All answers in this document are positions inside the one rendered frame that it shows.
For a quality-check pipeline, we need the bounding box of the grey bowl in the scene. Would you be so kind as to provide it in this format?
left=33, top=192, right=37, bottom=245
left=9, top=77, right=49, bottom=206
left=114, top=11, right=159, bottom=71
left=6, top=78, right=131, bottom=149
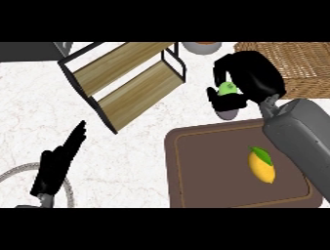
left=180, top=41, right=224, bottom=56

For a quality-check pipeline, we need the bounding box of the yellow lemon with green leaf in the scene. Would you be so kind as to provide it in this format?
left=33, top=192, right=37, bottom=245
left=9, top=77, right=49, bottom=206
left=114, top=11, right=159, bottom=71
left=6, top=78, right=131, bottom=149
left=246, top=146, right=279, bottom=185

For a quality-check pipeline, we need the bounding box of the brown tray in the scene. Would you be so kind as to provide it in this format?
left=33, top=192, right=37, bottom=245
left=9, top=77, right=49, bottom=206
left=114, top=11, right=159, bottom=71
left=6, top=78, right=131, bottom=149
left=165, top=117, right=326, bottom=209

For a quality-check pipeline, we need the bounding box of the wooden tiered shelf black frame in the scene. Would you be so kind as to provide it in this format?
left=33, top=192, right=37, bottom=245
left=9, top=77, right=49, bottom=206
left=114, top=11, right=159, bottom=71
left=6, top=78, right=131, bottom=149
left=58, top=41, right=189, bottom=135

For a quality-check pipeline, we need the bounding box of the purple eggplant with green stem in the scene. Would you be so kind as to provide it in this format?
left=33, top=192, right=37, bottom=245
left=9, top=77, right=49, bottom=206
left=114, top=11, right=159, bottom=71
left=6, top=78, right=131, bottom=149
left=215, top=80, right=242, bottom=121

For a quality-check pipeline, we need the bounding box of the dark grey appliance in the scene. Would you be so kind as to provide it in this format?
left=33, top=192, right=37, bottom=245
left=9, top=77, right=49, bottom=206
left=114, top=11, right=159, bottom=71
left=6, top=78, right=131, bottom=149
left=0, top=41, right=75, bottom=63

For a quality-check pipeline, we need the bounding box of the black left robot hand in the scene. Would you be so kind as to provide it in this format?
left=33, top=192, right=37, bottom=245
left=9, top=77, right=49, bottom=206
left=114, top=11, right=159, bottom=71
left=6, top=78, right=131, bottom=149
left=30, top=119, right=90, bottom=197

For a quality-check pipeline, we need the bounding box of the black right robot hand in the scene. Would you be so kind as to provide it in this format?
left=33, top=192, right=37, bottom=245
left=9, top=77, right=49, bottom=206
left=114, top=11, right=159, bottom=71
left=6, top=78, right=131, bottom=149
left=206, top=50, right=289, bottom=112

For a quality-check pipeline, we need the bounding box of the grey round sink rim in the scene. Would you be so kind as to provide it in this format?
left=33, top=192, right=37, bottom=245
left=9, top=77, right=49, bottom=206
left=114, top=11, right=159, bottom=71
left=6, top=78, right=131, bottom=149
left=0, top=161, right=77, bottom=209

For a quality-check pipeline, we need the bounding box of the wicker basket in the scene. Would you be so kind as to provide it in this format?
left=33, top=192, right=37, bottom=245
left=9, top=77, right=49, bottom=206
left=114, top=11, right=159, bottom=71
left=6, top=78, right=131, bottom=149
left=233, top=41, right=330, bottom=101

